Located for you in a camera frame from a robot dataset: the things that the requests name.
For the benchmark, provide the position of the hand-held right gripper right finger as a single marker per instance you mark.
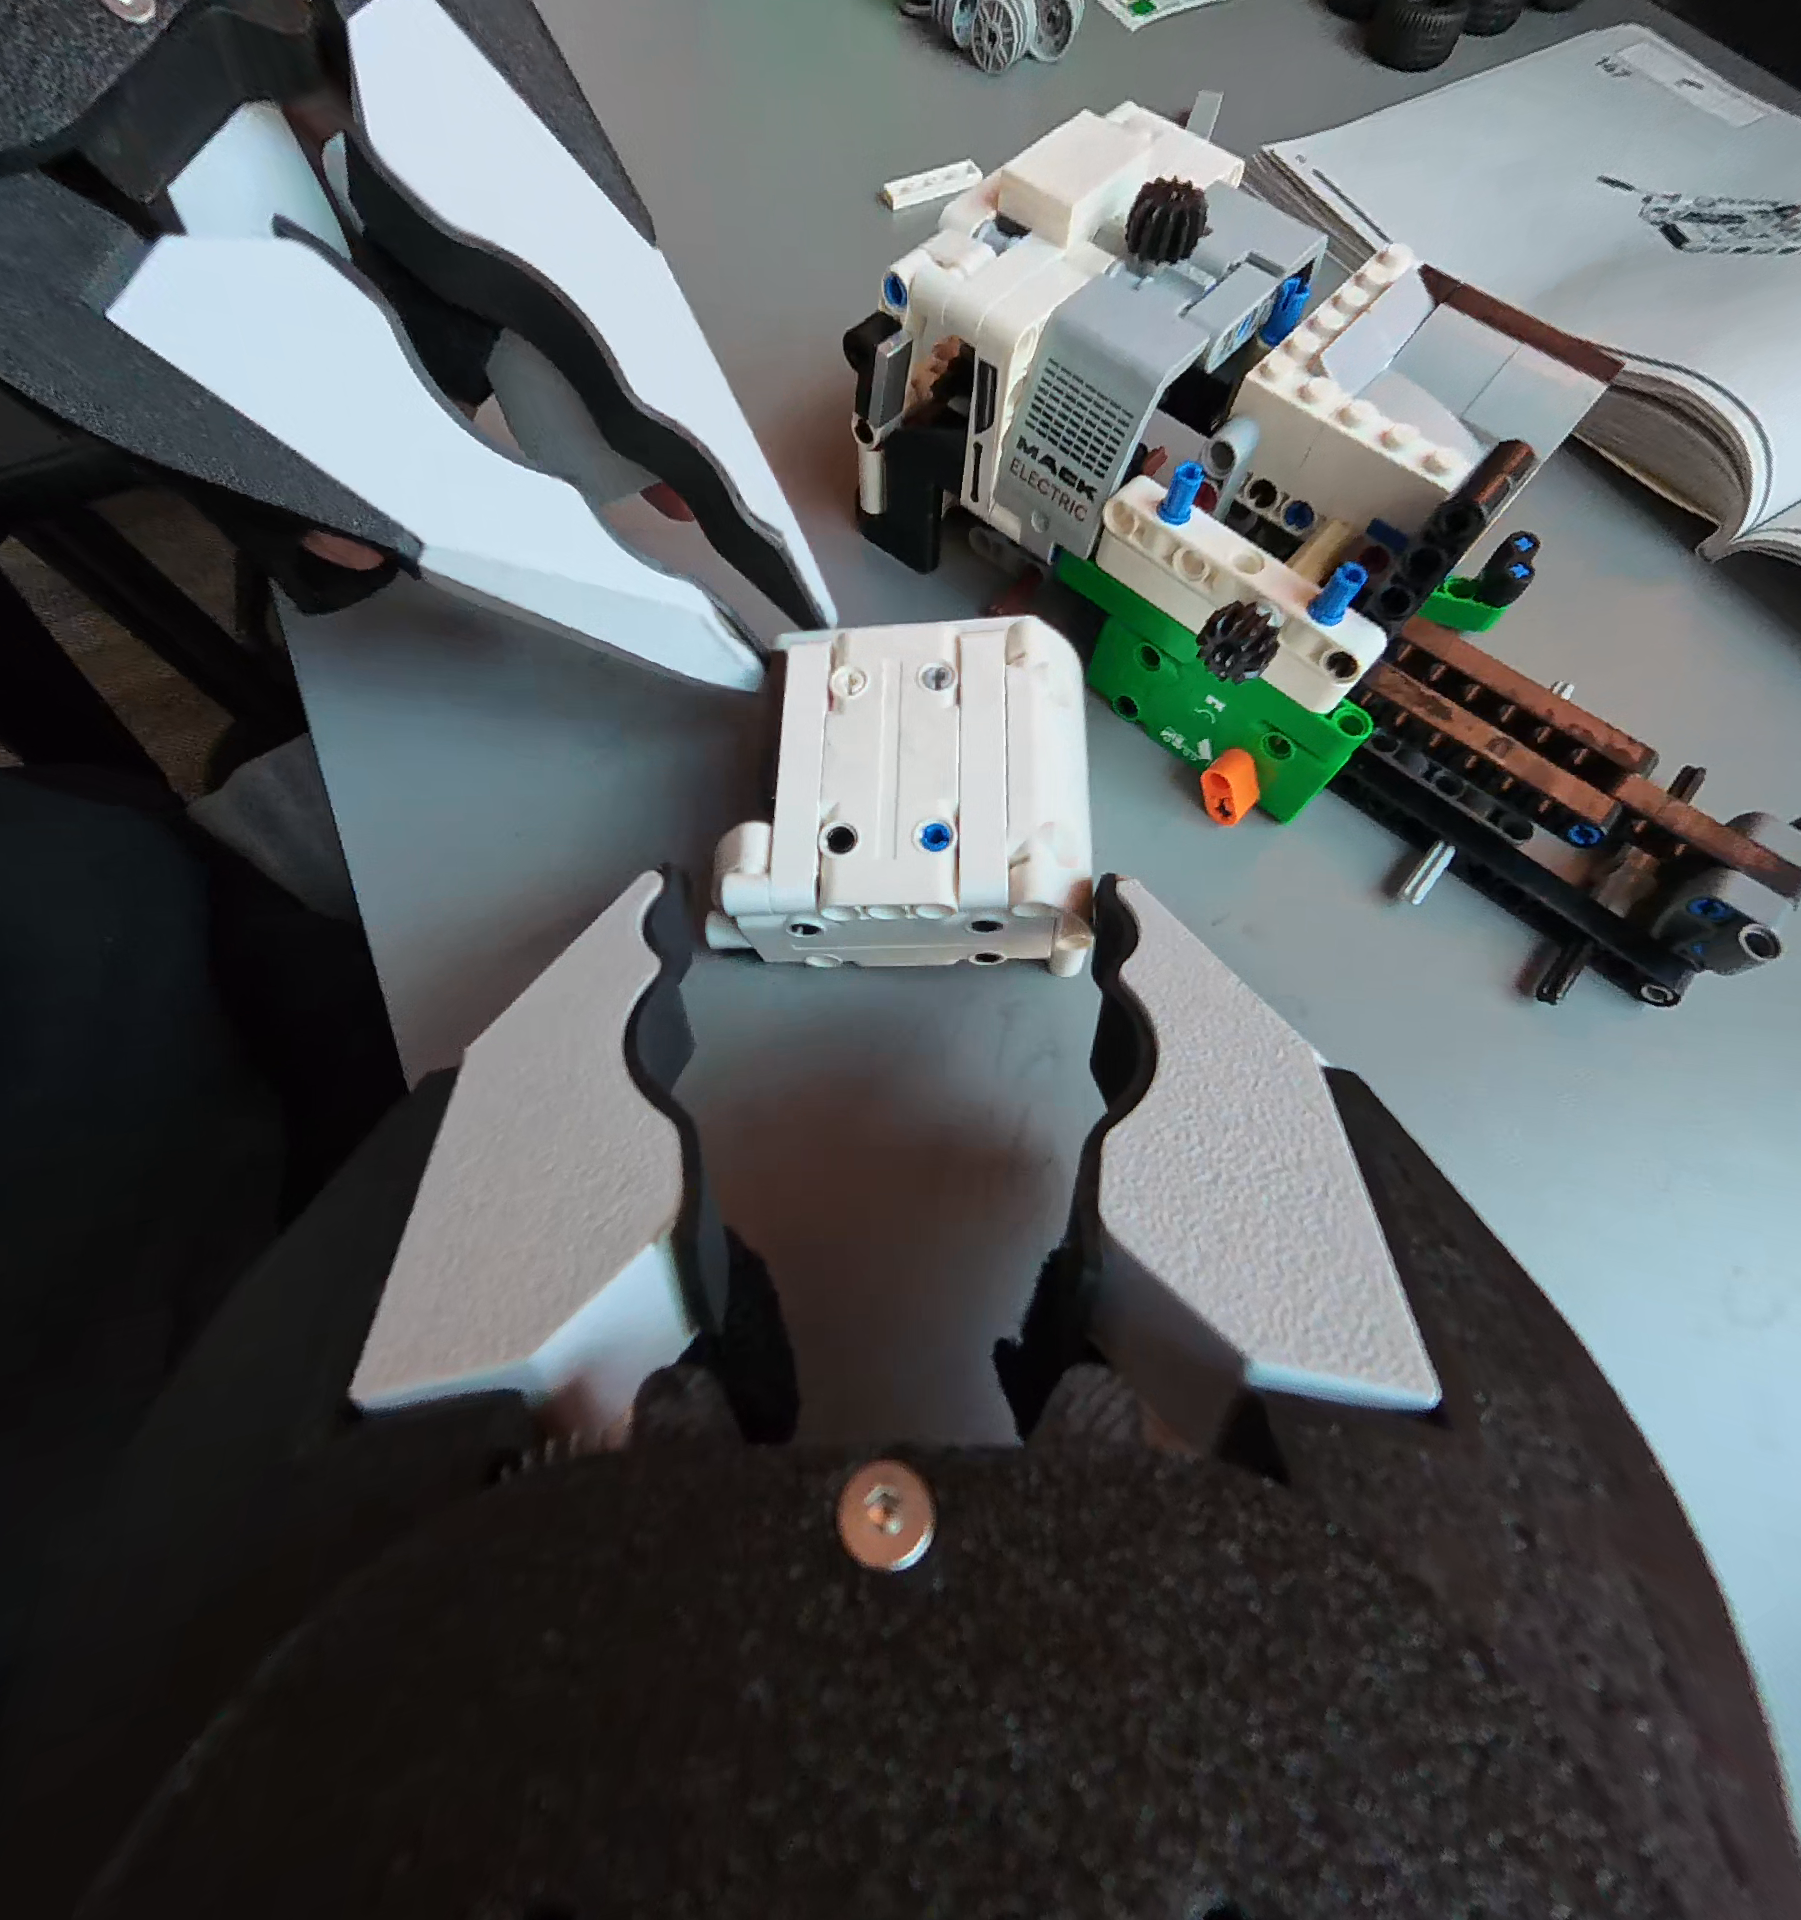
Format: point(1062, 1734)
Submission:
point(1232, 1170)

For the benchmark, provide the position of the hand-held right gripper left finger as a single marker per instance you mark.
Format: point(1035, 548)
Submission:
point(540, 1201)

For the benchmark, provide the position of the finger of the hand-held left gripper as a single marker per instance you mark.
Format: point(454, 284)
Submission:
point(390, 435)
point(601, 271)

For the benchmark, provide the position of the white lego cab module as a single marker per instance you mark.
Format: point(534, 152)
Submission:
point(900, 781)

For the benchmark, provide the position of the lego truck model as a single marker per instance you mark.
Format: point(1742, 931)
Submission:
point(1232, 494)

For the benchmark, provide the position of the small white lego plate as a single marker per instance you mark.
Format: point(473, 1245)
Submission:
point(931, 185)

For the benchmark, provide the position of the grey lego axle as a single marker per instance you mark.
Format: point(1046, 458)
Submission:
point(1420, 871)

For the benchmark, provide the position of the person's left hand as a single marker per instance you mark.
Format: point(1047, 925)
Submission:
point(668, 504)

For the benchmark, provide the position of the pile of grey wheel rims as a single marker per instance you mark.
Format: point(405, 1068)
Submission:
point(998, 27)

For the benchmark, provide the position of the white sticker sheet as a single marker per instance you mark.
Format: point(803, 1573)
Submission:
point(1154, 11)

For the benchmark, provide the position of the pile of black tires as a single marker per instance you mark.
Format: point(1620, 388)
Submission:
point(1456, 27)

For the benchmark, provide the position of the open instruction booklet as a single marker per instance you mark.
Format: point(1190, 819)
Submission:
point(1620, 284)

